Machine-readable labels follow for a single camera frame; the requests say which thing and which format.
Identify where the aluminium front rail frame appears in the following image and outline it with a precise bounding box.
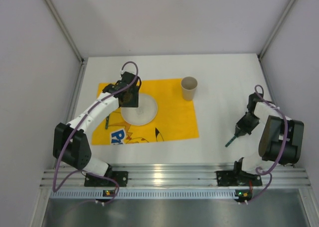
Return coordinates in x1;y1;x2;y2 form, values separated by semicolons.
39;164;311;188

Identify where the fork with green handle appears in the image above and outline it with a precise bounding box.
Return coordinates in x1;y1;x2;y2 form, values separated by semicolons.
105;115;110;130

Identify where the cream round plate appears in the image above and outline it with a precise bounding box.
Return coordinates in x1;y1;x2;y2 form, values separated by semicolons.
121;93;158;126

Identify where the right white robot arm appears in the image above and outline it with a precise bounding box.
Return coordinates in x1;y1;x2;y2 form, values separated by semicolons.
234;93;304;174

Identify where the left aluminium corner post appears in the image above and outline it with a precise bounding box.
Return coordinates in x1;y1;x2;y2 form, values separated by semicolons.
37;0;85;63

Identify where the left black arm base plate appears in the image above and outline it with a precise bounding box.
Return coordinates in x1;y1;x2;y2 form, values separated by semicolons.
84;171;129;187

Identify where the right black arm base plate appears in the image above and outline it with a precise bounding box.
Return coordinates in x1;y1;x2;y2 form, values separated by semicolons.
216;171;263;187

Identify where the perforated metal cable strip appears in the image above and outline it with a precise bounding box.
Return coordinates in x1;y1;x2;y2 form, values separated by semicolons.
49;189;302;200

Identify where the yellow printed cloth placemat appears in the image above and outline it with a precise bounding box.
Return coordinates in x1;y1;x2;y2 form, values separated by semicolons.
92;79;199;146

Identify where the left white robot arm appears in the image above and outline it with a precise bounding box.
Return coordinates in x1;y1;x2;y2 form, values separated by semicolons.
53;71;141;177

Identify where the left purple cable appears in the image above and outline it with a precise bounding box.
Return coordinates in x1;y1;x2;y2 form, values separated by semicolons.
52;61;139;203

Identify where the aluminium corner post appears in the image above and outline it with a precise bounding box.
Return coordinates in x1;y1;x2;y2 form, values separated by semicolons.
258;0;306;60
37;0;85;63

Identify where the spoon with green handle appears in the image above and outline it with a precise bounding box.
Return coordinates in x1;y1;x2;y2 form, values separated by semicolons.
225;135;237;147

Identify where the right aluminium corner post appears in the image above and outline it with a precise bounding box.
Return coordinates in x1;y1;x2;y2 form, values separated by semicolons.
258;0;306;60

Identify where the beige paper cup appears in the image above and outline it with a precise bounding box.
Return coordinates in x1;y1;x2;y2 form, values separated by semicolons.
181;76;198;101

